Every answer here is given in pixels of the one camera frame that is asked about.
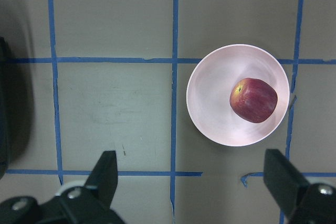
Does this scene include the red apple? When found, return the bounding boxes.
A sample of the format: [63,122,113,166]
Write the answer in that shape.
[229,78,278,123]

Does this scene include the pink plate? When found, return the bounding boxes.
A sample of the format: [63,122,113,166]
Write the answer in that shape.
[186,44,290,146]

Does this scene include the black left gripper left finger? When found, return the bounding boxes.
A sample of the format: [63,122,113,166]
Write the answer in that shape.
[57,151,118,223]

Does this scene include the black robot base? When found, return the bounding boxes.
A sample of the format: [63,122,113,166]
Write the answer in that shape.
[1,37,10,178]

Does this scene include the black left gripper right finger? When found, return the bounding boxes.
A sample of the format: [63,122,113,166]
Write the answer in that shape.
[264,149,335,223]

